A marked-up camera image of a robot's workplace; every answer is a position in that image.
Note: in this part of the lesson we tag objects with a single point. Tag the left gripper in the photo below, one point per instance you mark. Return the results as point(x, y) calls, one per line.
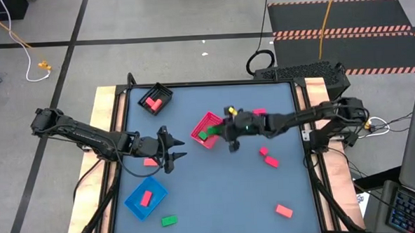
point(164, 146)

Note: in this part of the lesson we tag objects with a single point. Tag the laptop with backlit keyboard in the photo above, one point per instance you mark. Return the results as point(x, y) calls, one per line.
point(411, 213)

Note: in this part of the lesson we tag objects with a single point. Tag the black perforated computer tower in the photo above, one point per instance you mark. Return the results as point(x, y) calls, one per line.
point(296, 70)

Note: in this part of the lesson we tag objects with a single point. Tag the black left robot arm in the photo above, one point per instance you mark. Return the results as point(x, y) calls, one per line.
point(89, 135)

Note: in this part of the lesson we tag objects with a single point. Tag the green rectangular block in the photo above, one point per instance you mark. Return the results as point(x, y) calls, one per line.
point(213, 130)
point(169, 220)

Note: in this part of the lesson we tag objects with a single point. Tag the blue plastic basket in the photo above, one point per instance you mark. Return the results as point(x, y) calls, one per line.
point(158, 194)

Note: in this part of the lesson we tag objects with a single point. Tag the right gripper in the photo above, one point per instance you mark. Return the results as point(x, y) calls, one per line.
point(233, 129)

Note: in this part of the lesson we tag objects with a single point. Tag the wooden side board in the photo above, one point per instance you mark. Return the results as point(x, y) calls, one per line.
point(101, 100)
point(317, 90)

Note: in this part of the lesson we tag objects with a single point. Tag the black orange-striped floor mat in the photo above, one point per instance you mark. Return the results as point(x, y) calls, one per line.
point(329, 16)
point(366, 53)

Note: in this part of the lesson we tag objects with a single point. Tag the black plastic basket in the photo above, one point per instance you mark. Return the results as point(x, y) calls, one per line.
point(162, 92)

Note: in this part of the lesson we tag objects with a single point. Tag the white printed paper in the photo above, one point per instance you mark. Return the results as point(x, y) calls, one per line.
point(362, 199)

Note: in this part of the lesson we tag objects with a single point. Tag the red rectangular block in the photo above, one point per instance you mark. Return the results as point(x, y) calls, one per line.
point(259, 111)
point(146, 199)
point(272, 161)

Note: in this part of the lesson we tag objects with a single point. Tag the yellow gripper tag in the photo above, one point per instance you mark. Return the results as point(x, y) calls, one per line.
point(233, 111)

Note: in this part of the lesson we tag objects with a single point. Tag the red plastic basket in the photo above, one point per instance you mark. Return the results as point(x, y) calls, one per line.
point(204, 125)

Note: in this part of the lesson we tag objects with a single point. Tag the small red block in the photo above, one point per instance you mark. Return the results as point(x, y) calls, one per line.
point(263, 151)

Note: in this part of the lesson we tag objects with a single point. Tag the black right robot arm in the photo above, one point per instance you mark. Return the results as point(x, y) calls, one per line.
point(299, 119)

